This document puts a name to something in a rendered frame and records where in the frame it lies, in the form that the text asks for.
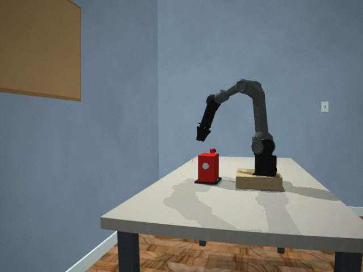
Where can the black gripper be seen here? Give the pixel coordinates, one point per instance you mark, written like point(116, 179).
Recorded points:
point(202, 131)

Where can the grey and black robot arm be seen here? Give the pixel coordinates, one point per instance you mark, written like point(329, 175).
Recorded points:
point(264, 165)

